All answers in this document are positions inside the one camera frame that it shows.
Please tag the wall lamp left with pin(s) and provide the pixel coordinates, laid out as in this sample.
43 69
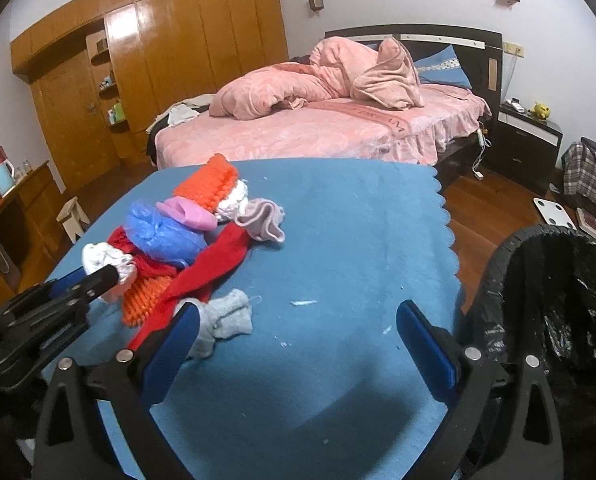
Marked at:
316 5

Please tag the yellow plush toy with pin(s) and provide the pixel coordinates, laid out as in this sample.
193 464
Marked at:
540 111

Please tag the wooden wardrobe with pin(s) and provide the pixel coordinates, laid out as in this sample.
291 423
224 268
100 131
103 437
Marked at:
101 70

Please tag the book on floor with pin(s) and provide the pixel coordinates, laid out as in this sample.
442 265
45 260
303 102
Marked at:
586 222

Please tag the clothes pile on bed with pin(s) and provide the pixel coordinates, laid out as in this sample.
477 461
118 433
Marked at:
184 110

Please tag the white bathroom scale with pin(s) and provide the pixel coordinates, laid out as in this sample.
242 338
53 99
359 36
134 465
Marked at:
553 213

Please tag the black lined trash bin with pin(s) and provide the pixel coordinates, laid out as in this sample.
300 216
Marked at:
537 295

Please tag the white tissue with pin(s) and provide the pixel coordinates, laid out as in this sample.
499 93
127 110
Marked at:
96 256

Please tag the black headboard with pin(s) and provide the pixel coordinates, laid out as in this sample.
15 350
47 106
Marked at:
479 51

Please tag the blue plastic bag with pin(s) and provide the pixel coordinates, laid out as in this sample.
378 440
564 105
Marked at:
162 238

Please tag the grey sock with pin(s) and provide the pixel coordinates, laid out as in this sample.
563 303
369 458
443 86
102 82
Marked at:
220 319

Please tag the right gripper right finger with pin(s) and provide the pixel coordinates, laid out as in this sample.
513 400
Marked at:
501 420

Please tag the white tissue ball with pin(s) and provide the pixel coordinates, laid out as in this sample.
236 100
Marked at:
234 204

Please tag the pink cloth pouch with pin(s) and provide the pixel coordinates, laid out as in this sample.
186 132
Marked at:
188 213

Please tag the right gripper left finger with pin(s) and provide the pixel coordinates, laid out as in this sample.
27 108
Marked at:
72 441

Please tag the bed with pink sheet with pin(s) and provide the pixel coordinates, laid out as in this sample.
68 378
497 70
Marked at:
339 128

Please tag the mauve crumpled sock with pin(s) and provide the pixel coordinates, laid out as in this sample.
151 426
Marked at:
262 219

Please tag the black nightstand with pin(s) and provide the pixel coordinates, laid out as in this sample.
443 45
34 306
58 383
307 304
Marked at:
524 149

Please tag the small white stool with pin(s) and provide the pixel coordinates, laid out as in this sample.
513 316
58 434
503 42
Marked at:
73 219

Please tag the pink duvet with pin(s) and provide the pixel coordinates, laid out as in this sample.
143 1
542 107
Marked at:
338 68

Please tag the red cloth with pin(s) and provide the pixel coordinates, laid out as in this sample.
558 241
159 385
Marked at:
196 281

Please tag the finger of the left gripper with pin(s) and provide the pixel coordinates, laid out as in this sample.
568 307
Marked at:
92 287
64 286

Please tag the blue pillow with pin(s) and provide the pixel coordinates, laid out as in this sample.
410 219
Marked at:
443 68

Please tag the blue kettle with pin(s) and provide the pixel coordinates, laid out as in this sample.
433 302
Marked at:
7 176

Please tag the orange foam net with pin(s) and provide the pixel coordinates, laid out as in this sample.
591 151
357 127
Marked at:
143 295
210 184

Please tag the wooden side cabinet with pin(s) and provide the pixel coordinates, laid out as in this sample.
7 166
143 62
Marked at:
32 241

